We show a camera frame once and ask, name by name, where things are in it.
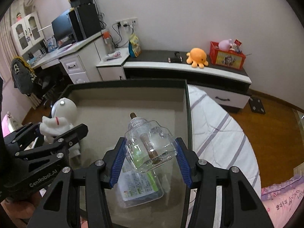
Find red toy crate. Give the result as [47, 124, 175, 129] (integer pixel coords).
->
[209, 41, 246, 70]

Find black computer tower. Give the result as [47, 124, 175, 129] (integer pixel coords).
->
[68, 4, 101, 42]

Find orange octopus plush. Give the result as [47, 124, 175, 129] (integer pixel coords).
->
[186, 48, 209, 68]

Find white glass door cabinet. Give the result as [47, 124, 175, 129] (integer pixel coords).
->
[11, 12, 44, 56]

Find white wall socket strip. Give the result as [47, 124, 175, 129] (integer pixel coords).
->
[115, 17, 138, 27]

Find white bedside cabinet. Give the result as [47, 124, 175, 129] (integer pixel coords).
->
[96, 48, 129, 81]

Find low black white cabinet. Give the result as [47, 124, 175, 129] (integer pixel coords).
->
[123, 50, 251, 111]

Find clear glass liquid bottle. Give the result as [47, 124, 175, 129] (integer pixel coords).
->
[125, 113, 177, 173]

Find black small gadget on cabinet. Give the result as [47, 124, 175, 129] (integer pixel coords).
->
[168, 51, 183, 63]

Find white desk with drawers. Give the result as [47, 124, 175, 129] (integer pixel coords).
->
[32, 31, 106, 84]

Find black computer monitor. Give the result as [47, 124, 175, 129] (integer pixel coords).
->
[51, 10, 75, 43]

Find white striped quilted tablecloth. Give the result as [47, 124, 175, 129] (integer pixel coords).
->
[188, 85, 261, 196]

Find clear plastic labelled box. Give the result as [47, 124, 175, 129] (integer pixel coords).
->
[115, 160, 164, 208]

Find black floor scale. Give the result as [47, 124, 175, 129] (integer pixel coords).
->
[249, 96, 266, 114]

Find beige striped curtain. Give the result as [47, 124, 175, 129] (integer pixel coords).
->
[1, 8, 18, 63]

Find black office chair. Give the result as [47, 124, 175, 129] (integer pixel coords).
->
[33, 66, 71, 109]

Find person left hand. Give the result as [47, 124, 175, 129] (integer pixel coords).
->
[1, 192, 41, 227]

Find yellow blue snack bag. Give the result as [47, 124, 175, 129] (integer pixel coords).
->
[128, 33, 142, 58]

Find orange cap water bottle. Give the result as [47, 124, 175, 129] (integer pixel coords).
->
[101, 29, 115, 54]

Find pink storage box tray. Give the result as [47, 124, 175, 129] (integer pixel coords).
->
[62, 79, 192, 227]

